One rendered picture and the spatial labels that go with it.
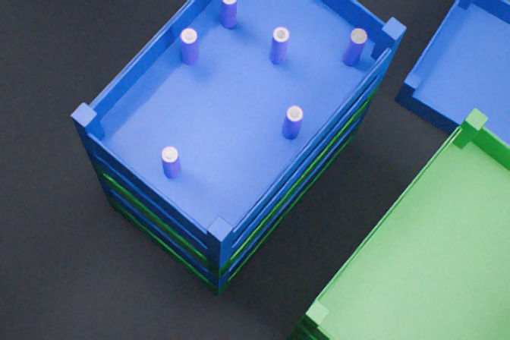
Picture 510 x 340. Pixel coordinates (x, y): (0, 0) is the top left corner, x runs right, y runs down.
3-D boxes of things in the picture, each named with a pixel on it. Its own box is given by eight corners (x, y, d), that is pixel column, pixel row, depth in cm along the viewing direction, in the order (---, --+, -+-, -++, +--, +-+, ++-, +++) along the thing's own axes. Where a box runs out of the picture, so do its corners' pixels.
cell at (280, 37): (276, 45, 112) (280, 22, 105) (288, 55, 111) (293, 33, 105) (266, 57, 111) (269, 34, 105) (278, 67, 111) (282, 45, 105)
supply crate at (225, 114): (256, -52, 115) (259, -87, 107) (395, 55, 112) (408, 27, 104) (79, 137, 108) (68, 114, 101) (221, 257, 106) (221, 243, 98)
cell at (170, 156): (171, 158, 108) (168, 141, 101) (184, 169, 107) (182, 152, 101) (160, 171, 107) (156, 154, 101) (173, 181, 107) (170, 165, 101)
